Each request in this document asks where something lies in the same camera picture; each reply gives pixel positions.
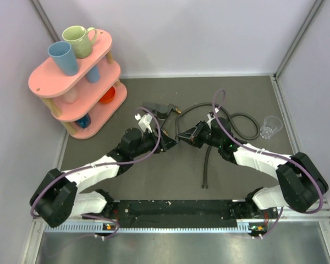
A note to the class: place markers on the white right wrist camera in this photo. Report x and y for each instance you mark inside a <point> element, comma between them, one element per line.
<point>211,115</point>

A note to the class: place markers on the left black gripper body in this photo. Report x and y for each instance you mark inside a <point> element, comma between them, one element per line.
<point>161,146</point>

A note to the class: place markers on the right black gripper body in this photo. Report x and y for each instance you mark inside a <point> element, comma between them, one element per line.
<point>202,135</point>

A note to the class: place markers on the small blue cup middle shelf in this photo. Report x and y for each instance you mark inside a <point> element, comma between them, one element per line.
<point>93,75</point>

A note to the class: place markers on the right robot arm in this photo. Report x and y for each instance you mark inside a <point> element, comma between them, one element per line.
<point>300,184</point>

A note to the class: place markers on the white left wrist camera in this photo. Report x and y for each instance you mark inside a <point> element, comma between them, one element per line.
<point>144,122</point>

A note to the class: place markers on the grey slotted cable duct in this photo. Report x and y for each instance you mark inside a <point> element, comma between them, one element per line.
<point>102,228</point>

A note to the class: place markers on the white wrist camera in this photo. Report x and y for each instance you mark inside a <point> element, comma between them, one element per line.
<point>211,115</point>
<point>144,122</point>

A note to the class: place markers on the blue plastic tumbler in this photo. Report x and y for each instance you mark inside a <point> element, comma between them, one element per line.
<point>63,55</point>

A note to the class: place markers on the black fitting with brass connectors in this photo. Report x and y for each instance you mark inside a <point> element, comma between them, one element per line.
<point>161,111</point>

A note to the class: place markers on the translucent pink cup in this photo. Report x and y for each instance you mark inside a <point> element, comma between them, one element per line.
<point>70,96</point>

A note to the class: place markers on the green ceramic mug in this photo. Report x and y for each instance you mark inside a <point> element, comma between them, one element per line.
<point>80,39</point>

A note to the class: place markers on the orange bowl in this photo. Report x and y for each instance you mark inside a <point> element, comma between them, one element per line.
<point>108,96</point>

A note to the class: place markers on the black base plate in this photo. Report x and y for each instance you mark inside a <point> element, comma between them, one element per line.
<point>182,213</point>

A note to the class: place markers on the pink three-tier shelf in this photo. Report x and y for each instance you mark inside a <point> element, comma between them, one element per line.
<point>49,83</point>

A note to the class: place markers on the dark blue cup bottom shelf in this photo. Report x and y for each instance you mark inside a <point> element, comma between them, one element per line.
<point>84,122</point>

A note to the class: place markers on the clear plastic cup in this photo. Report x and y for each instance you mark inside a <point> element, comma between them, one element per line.
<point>271,126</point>

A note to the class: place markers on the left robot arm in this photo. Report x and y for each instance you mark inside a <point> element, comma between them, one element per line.
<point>60,195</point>

